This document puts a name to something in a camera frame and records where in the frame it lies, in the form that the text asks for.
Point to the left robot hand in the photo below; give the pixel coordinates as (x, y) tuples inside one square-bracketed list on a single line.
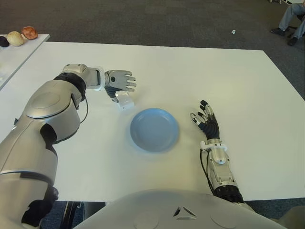
[(119, 80)]

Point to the dark bread roll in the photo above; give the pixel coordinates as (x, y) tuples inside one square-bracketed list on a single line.
[(3, 42)]

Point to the pale bread roll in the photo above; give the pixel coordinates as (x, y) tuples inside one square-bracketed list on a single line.
[(15, 38)]

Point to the white frame on floor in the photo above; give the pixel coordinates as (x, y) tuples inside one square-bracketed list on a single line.
[(286, 2)]

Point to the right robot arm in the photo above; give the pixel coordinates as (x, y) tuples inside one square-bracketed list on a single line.
[(220, 167)]

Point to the white charger block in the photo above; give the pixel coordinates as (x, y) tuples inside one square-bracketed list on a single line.
[(125, 102)]

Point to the blue plate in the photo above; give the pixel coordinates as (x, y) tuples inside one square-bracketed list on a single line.
[(155, 131)]

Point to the reddish brown bread roll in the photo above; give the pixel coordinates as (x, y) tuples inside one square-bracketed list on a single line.
[(29, 33)]

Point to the seated person in grey trousers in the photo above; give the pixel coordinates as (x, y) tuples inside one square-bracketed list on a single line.
[(286, 19)]

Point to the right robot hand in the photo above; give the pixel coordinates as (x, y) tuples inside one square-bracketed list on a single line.
[(211, 127)]

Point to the silver robot torso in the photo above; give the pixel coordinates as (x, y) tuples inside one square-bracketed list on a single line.
[(166, 210)]

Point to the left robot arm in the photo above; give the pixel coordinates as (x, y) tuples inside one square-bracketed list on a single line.
[(47, 107)]

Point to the khaki trouser leg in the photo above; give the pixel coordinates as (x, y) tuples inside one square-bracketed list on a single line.
[(295, 219)]

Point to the white side table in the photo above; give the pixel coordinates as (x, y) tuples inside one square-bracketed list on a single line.
[(19, 57)]

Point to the black table leg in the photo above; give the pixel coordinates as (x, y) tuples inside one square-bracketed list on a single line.
[(70, 214)]

